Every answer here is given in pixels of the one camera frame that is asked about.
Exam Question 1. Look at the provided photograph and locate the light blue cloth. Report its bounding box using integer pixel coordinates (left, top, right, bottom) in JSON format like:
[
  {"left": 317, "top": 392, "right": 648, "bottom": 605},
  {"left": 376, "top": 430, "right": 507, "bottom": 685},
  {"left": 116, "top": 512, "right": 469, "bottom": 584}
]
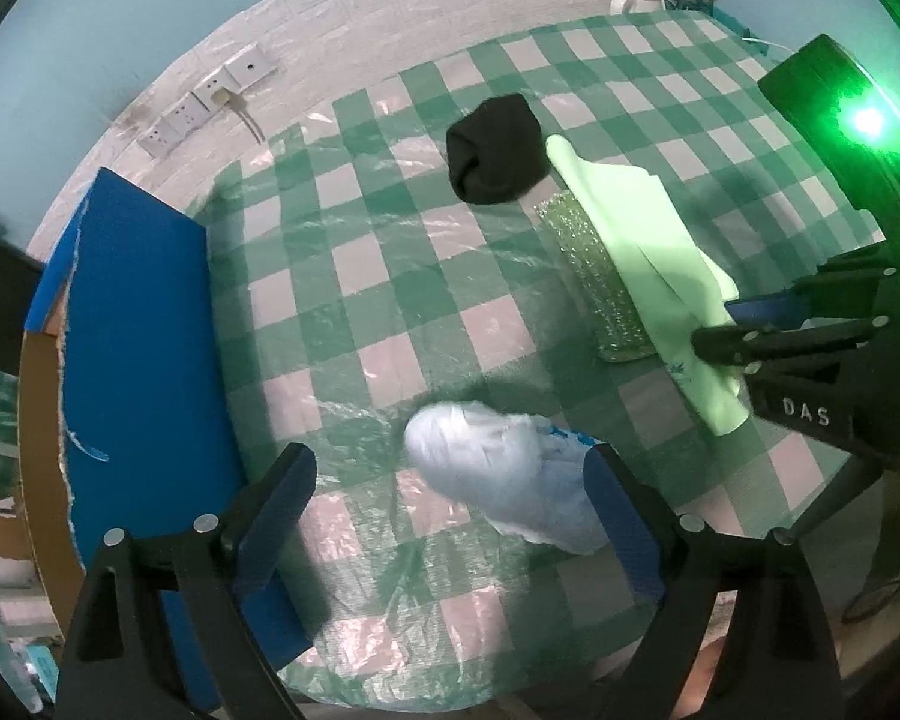
[{"left": 403, "top": 399, "right": 623, "bottom": 556}]

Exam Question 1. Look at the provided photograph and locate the teal plastic basket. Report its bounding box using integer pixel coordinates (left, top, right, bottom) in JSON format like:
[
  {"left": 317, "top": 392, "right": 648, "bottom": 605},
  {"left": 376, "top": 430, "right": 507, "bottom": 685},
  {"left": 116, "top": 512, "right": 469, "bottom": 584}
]
[{"left": 709, "top": 6, "right": 766, "bottom": 53}]

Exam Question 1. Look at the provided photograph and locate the white round-hole wall socket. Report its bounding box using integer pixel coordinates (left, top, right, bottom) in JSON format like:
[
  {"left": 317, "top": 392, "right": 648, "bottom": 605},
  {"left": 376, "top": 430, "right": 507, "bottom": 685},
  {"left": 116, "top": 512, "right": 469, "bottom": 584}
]
[{"left": 225, "top": 45, "right": 278, "bottom": 83}]

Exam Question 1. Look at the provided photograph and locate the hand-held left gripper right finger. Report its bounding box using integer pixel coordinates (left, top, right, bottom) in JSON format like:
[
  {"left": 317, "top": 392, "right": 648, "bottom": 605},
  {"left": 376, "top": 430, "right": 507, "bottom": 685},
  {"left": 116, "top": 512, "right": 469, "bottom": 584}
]
[{"left": 583, "top": 444, "right": 845, "bottom": 720}]

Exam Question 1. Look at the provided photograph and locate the green checkered tablecloth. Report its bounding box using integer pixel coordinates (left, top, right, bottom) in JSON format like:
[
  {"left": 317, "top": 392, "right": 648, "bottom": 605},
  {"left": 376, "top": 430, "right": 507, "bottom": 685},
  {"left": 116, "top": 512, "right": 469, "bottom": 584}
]
[{"left": 195, "top": 11, "right": 900, "bottom": 713}]

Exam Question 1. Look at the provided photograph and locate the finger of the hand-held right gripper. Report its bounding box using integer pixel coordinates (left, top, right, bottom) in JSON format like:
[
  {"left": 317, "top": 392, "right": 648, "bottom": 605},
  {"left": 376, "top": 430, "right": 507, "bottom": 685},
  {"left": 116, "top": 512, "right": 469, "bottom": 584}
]
[
  {"left": 724, "top": 244, "right": 900, "bottom": 327},
  {"left": 691, "top": 313, "right": 895, "bottom": 383}
]

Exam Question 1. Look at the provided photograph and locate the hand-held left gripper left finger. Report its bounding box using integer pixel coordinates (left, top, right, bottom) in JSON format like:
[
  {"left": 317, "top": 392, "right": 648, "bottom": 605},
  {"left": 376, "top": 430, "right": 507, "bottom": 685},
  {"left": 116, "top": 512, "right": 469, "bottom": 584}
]
[{"left": 56, "top": 444, "right": 317, "bottom": 720}]

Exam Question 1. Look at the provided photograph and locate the bubble wrap sheet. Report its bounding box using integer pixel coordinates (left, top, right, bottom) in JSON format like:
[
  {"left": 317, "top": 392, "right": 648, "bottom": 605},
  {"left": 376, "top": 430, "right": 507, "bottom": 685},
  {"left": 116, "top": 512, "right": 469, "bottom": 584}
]
[{"left": 534, "top": 191, "right": 657, "bottom": 362}]

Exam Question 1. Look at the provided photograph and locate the blue cardboard box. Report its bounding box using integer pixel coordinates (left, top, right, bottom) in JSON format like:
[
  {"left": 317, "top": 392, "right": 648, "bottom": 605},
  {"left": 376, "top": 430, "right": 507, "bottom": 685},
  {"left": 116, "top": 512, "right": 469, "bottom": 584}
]
[{"left": 16, "top": 166, "right": 316, "bottom": 713}]

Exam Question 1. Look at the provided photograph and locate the light green cloth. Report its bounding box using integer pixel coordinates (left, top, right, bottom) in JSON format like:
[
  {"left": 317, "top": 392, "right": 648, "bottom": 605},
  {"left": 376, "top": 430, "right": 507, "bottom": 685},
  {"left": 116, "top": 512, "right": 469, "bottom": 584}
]
[{"left": 544, "top": 133, "right": 751, "bottom": 436}]

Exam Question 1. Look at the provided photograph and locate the black cord loop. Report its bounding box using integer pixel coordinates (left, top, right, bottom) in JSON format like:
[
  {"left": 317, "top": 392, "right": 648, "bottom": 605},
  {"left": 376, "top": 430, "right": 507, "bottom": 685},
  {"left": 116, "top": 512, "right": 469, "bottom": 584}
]
[{"left": 844, "top": 457, "right": 900, "bottom": 623}]

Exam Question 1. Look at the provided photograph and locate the black cloth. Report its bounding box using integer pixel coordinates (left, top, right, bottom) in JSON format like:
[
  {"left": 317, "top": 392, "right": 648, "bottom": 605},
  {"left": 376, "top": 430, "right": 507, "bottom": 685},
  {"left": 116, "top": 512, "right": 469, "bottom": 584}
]
[{"left": 446, "top": 94, "right": 550, "bottom": 205}]

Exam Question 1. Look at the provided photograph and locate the beige plug with cable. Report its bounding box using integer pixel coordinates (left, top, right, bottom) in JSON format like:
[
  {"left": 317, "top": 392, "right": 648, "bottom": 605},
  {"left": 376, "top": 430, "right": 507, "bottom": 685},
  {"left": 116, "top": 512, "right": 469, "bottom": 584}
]
[{"left": 210, "top": 88, "right": 265, "bottom": 143}]

